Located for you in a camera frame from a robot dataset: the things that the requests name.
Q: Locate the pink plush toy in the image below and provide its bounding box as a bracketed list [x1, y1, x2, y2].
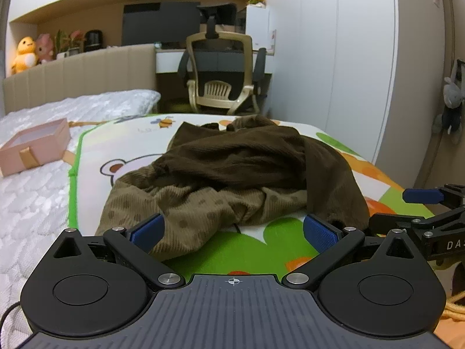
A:
[35, 33, 55, 64]

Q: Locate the potted plant with pink flowers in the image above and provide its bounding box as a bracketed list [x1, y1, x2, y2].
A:
[69, 30, 86, 56]

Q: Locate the yellow rope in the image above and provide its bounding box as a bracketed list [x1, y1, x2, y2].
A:
[441, 294, 465, 322]

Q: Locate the cartoon animal printed blanket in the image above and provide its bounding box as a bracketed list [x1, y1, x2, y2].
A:
[67, 113, 437, 280]

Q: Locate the brown dotted knit garment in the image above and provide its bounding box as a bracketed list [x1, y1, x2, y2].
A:
[95, 114, 370, 262]

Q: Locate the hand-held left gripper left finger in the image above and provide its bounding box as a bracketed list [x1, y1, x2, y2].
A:
[54, 214, 184, 291]

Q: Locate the potted plant with red leaves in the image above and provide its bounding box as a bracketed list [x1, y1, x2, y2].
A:
[54, 30, 70, 59]

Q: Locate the beige padded headboard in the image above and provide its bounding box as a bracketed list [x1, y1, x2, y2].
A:
[3, 44, 158, 115]

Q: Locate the yellow plush duck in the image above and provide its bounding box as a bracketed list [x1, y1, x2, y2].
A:
[11, 36, 40, 75]

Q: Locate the black monitor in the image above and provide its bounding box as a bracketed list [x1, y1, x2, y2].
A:
[121, 2, 201, 46]

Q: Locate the white wardrobe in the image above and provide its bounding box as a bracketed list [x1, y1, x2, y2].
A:
[262, 0, 396, 164]

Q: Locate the beige mesh office chair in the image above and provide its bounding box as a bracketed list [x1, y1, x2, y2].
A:
[177, 3, 267, 115]

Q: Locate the pink gift box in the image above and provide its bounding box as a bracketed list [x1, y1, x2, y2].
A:
[0, 118, 71, 178]

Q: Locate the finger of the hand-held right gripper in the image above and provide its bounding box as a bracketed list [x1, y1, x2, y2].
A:
[369, 214, 427, 237]
[403, 185, 465, 208]

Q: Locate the black cable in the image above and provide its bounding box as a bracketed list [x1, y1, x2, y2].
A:
[0, 302, 22, 331]

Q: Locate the white quilted bed cover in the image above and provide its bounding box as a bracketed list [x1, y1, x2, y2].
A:
[0, 89, 162, 335]

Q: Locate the grey plush toy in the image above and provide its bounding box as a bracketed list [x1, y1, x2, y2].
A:
[432, 58, 465, 146]

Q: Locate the white mini fridge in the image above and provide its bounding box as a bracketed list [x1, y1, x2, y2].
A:
[245, 5, 277, 57]

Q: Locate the black coffee maker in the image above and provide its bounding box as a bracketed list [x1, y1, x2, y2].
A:
[84, 30, 106, 52]

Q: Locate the white desk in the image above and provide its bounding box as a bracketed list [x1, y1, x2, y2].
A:
[155, 47, 275, 77]

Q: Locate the beige door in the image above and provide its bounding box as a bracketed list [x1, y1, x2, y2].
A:
[374, 0, 465, 193]

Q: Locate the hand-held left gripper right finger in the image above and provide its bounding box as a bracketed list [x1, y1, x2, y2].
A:
[281, 214, 415, 291]

